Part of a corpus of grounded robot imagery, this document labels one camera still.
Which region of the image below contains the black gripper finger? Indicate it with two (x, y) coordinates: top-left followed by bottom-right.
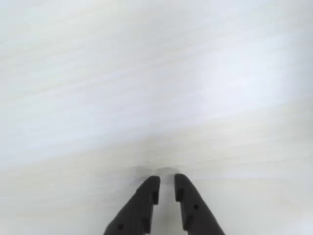
(103, 175), (161, 235)
(174, 173), (226, 235)

